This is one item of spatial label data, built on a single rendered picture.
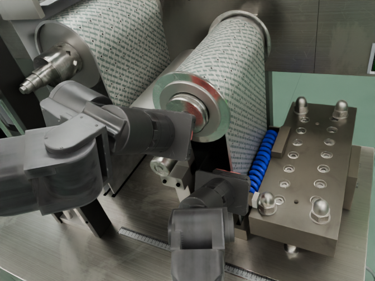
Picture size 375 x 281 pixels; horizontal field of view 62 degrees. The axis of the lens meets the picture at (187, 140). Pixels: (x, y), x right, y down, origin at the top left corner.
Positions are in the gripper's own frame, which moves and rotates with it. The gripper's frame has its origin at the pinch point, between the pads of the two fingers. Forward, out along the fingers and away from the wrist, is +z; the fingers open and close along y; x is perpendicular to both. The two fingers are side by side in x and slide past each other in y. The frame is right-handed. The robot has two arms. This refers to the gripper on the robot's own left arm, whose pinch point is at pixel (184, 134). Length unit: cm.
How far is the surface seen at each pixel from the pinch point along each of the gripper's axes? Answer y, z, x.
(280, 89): -27, 235, 42
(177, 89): -1.8, -1.4, 7.2
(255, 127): 6.1, 22.6, 3.1
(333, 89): 14, 238, 46
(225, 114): 5.9, 1.5, 4.2
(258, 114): 6.1, 23.7, 6.3
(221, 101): 5.5, -0.2, 6.2
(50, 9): -36.0, 0.2, 21.7
